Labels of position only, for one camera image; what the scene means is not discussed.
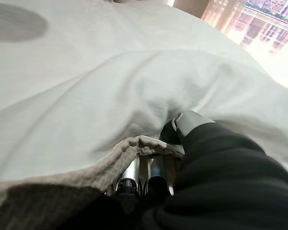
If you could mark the white textured blanket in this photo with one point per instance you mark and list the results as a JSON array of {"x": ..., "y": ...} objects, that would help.
[{"x": 91, "y": 172}]

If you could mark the white duvet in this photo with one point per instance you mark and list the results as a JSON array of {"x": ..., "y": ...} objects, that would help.
[{"x": 110, "y": 83}]

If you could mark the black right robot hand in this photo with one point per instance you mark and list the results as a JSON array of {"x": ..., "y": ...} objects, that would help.
[{"x": 230, "y": 182}]

